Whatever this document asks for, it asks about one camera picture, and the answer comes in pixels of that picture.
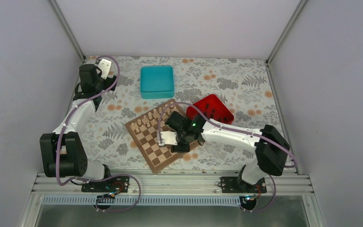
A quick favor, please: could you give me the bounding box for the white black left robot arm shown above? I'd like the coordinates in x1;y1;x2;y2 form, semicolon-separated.
40;59;116;192

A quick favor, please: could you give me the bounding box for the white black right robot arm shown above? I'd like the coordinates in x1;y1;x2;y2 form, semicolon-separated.
157;112;290;192

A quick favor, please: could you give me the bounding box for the wooden chess board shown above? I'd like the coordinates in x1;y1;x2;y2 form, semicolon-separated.
125;99;199;174

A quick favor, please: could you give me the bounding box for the red plastic tray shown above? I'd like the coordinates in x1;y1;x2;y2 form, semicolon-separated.
193;94;234;124

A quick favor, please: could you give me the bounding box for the teal plastic box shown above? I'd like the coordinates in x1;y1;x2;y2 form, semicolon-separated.
140;66;175;99

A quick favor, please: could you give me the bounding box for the floral patterned table mat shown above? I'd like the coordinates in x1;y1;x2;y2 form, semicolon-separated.
80;56;282;170

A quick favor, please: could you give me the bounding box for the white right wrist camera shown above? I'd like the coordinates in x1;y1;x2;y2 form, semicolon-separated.
158;131;178;147

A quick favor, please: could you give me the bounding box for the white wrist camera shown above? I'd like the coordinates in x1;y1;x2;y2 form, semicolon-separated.
158;131;178;147
98;59;112;79

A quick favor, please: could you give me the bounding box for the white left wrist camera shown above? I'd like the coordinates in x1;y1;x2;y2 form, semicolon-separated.
98;59;112;79

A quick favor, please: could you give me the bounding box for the left aluminium corner post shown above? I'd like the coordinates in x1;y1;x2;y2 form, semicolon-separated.
48;0;85;62

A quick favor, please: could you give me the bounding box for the aluminium corner post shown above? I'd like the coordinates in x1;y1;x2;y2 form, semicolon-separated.
266;0;308;67
48;0;85;62

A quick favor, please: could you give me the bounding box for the aluminium front rail frame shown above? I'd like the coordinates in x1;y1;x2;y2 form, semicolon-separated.
32;170;314;196

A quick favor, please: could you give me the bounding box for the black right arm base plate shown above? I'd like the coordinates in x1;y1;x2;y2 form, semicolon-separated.
217;176;267;193

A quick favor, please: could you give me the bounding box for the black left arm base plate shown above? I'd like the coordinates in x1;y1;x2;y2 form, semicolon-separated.
81;176;130;193

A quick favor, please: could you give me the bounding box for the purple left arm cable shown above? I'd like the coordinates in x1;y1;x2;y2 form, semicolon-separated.
55;55;142;213

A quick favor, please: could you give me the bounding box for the right aluminium corner post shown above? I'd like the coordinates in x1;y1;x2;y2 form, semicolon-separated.
266;0;308;67

